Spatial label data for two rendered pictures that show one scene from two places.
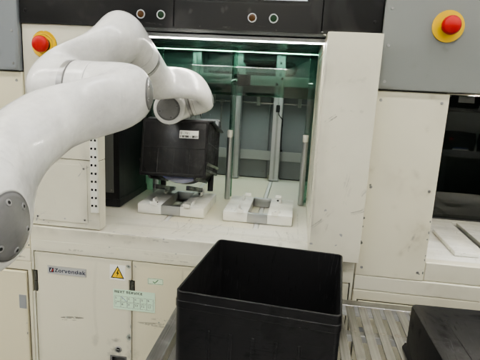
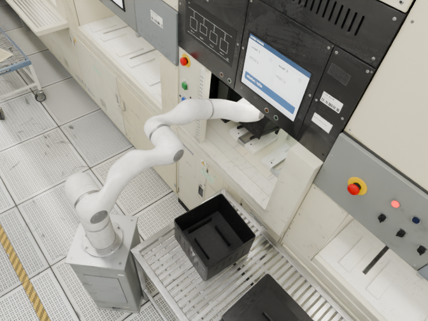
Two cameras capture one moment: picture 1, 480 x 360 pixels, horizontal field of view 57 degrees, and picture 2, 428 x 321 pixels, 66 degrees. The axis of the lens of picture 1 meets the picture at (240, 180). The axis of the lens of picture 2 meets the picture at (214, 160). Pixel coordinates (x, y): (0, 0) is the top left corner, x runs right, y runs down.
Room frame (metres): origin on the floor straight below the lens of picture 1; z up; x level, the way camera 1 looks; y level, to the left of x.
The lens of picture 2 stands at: (0.19, -0.46, 2.30)
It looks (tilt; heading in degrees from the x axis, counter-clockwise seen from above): 51 degrees down; 37
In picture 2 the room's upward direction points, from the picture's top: 8 degrees clockwise
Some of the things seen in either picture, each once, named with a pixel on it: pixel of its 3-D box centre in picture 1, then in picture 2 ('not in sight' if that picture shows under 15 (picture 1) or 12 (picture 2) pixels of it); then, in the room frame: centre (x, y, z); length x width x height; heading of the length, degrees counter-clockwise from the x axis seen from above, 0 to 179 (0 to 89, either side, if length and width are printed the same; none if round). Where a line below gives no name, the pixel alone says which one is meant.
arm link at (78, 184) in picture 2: not in sight; (86, 200); (0.44, 0.36, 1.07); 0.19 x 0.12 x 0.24; 81
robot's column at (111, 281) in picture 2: not in sight; (114, 267); (0.44, 0.33, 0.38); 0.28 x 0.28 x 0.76; 38
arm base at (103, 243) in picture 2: not in sight; (99, 229); (0.44, 0.33, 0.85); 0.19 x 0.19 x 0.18
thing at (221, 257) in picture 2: (266, 311); (213, 235); (0.79, -0.06, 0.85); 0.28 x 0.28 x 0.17; 78
